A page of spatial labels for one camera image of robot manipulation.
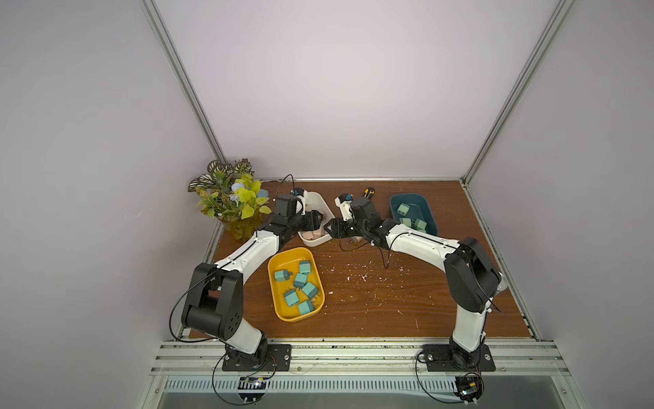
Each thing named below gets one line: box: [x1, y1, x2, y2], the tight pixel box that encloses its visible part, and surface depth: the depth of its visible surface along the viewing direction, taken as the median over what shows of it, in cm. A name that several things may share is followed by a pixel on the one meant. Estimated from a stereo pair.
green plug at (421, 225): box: [414, 218, 427, 233], surface depth 103 cm
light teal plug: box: [274, 269, 294, 283], surface depth 89 cm
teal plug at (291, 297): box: [284, 289, 299, 307], surface depth 85 cm
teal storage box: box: [390, 193, 439, 237], surface depth 109 cm
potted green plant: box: [188, 158, 272, 243], surface depth 89 cm
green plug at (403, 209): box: [396, 201, 411, 217], surface depth 109 cm
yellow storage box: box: [267, 247, 326, 323], surface depth 89 cm
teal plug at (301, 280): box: [292, 272, 308, 289], surface depth 89 cm
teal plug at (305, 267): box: [298, 260, 311, 275], surface depth 92 cm
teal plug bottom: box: [301, 282, 319, 300], surface depth 86 cm
